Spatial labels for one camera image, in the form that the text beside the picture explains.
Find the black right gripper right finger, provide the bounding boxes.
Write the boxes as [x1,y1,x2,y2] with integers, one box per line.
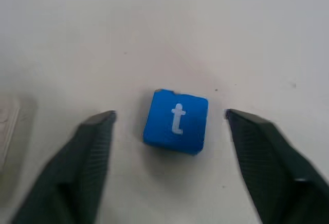
[225,108,329,224]

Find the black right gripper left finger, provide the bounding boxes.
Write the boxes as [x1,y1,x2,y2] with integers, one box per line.
[10,110,117,224]

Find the blue tile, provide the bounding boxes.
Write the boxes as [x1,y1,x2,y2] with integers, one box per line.
[142,88,209,156]

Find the wooden tray board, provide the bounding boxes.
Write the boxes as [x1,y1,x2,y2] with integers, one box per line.
[0,92,38,181]

